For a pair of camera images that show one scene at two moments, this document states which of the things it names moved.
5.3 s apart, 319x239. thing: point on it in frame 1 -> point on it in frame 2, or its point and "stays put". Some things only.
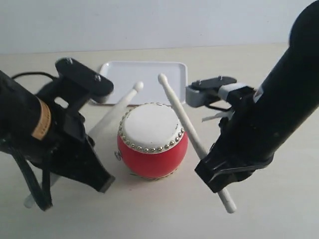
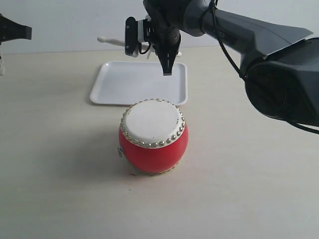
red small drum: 151,142 stays put
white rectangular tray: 124,74 stays put
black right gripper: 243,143 -> 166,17
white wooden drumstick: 97,129 -> 2,68
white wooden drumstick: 198,150 -> 137,51
